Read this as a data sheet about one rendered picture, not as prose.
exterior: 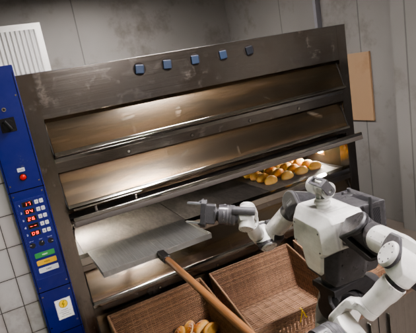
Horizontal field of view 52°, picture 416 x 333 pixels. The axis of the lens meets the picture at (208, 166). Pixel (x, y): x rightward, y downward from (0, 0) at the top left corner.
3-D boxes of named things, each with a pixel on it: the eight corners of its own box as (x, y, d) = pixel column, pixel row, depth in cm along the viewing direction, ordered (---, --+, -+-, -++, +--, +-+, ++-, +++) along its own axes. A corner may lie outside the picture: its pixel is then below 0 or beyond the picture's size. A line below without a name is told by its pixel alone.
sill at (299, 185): (80, 262, 219) (78, 256, 218) (343, 172, 291) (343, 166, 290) (82, 266, 213) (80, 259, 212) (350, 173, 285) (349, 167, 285)
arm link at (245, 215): (228, 209, 190) (253, 211, 189) (226, 232, 185) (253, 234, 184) (228, 198, 180) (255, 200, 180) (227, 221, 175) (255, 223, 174)
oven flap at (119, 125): (55, 159, 200) (43, 119, 202) (342, 90, 272) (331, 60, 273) (55, 157, 196) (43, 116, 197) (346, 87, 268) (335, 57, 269)
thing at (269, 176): (224, 172, 329) (222, 165, 327) (274, 157, 348) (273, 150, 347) (268, 186, 275) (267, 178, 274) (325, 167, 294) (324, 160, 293)
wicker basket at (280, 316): (214, 314, 252) (206, 272, 245) (292, 281, 273) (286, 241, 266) (257, 360, 208) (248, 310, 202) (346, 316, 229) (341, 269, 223)
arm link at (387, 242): (446, 256, 115) (403, 236, 138) (407, 232, 114) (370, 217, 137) (424, 292, 116) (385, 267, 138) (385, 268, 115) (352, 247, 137)
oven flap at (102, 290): (93, 305, 218) (82, 267, 220) (353, 204, 290) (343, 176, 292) (94, 306, 214) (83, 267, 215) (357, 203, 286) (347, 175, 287)
